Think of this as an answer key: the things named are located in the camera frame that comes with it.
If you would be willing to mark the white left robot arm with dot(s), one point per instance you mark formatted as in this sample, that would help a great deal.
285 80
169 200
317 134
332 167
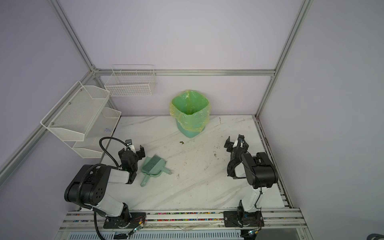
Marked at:
88 190

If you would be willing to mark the aluminium frame post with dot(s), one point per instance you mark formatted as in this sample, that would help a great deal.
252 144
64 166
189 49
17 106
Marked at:
71 32

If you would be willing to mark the green hand brush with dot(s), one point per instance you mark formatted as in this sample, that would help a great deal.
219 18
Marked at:
155 165

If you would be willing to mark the green plastic dustpan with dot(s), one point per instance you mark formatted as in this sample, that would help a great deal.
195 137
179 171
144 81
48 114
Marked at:
146 178

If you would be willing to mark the green trash bin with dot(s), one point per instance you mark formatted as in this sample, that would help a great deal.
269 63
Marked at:
189 117

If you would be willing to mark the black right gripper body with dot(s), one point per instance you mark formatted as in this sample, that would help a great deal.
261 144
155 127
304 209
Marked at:
232 161

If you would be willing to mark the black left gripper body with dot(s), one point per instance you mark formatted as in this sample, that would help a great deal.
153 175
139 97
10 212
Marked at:
135 168

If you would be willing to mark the white mesh wall shelf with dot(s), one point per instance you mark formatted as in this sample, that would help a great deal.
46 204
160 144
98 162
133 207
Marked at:
81 118

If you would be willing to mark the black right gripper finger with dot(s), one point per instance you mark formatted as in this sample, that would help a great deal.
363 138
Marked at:
229 145
241 142

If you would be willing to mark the yellow-green bin liner bag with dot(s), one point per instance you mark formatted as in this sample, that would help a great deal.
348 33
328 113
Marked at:
189 109

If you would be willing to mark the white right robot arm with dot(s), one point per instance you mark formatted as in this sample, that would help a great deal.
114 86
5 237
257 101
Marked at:
260 174

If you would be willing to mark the white wire wall basket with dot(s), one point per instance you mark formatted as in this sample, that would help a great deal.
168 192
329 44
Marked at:
131 80

